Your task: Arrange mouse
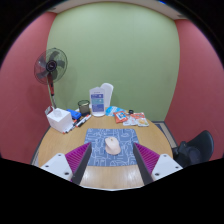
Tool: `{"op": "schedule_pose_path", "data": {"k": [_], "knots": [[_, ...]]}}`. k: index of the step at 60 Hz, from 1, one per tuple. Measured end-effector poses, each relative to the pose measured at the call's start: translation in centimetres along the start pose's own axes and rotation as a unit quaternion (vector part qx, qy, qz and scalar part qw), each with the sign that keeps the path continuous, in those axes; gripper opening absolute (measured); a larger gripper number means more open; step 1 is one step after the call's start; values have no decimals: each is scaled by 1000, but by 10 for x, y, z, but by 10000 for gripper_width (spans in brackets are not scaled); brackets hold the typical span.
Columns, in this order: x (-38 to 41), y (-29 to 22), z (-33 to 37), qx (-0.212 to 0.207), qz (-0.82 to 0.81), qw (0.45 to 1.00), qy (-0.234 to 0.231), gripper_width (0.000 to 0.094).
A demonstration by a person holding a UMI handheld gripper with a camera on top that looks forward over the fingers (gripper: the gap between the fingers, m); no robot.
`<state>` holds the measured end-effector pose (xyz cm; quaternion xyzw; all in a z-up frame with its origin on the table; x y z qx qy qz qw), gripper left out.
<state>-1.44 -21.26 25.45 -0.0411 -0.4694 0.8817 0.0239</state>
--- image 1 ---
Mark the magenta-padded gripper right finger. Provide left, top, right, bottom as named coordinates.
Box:
left=133, top=142, right=184, bottom=186

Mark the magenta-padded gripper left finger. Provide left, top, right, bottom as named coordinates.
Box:
left=39, top=142, right=93, bottom=186

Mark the beige computer mouse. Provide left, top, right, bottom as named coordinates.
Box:
left=104, top=136, right=122, bottom=156

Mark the blue line-print mouse pad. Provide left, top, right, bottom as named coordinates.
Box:
left=83, top=127, right=140, bottom=167

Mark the black bag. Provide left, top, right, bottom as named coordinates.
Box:
left=177, top=141, right=202, bottom=165

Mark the black whiteboard marker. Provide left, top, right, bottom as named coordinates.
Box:
left=75, top=114, right=92, bottom=128
left=63, top=120, right=80, bottom=134

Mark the white tissue box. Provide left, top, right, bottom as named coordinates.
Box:
left=46, top=107, right=74, bottom=134

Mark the black office chair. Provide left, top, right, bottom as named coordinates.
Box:
left=173, top=129, right=215, bottom=168

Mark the orange and white snack packet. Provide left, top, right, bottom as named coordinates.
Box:
left=130, top=112, right=150, bottom=128

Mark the blue whiteboard eraser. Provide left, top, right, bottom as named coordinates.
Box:
left=66, top=108, right=82, bottom=121

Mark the dark mesh cup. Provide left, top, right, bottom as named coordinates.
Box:
left=77, top=99, right=91, bottom=117

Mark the clear acrylic sign stand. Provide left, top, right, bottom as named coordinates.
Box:
left=89, top=86, right=106, bottom=118

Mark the blue snack packet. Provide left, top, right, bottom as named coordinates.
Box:
left=105, top=105, right=126, bottom=118

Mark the white plastic chair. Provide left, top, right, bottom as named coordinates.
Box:
left=100, top=82, right=115, bottom=109

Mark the black standing fan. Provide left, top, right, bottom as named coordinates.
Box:
left=33, top=47, right=68, bottom=109

